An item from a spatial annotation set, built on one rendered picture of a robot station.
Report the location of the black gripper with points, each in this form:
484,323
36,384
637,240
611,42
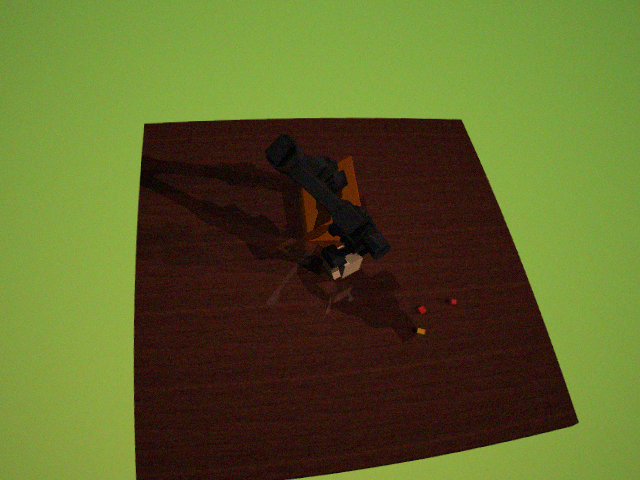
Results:
336,258

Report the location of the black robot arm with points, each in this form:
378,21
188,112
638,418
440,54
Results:
311,173

